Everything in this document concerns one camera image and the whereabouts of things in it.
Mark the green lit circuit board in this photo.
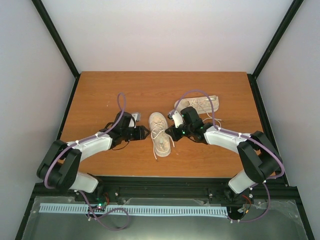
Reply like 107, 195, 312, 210
91, 192, 110, 212

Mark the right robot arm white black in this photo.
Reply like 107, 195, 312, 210
165, 106, 285, 194

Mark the black aluminium frame rail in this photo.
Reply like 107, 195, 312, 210
32, 174, 298, 205

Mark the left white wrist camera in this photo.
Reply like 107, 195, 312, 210
131, 112, 141, 122

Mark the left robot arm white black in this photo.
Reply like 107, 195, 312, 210
36, 111, 150, 202

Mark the white lace sneaker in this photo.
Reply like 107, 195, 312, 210
148, 112, 175, 161
174, 95, 222, 127

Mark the light blue cable duct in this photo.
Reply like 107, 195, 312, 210
38, 203, 228, 218

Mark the right black frame post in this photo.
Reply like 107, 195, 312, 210
251, 0, 305, 78

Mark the black frame post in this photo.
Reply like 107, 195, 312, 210
31, 0, 81, 80
251, 0, 305, 78

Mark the left black frame post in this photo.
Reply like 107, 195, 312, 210
31, 0, 81, 80

